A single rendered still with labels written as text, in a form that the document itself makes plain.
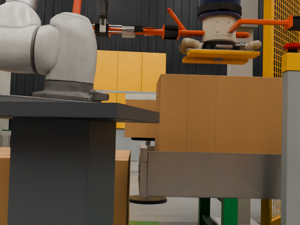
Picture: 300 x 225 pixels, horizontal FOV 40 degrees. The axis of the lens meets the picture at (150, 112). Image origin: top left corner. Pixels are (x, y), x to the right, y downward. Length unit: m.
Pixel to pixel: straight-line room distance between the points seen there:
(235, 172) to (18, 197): 0.93
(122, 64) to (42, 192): 8.25
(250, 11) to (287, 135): 1.70
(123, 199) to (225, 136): 0.55
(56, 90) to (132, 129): 2.54
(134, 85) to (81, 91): 8.10
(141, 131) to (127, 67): 5.72
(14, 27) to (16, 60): 0.10
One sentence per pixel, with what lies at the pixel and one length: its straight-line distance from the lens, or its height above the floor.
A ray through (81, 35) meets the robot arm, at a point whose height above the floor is 0.97.
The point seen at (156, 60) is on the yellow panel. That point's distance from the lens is 9.51.
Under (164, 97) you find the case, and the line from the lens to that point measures 1.91.
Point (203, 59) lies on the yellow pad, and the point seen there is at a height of 1.06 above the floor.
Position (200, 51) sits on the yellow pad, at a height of 1.07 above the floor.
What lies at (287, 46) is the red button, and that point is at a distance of 1.72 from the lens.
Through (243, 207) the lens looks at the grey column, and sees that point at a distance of 3.20.
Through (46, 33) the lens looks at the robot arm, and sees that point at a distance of 1.32.
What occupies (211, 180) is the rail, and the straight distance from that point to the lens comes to 1.80.
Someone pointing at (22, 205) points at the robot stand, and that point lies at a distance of 1.30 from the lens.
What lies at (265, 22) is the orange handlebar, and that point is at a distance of 1.98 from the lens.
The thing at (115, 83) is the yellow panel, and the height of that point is 1.74.
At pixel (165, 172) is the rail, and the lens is 1.77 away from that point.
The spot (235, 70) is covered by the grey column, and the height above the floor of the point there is 1.15.
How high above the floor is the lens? 0.68
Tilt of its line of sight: 3 degrees up
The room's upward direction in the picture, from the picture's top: 2 degrees clockwise
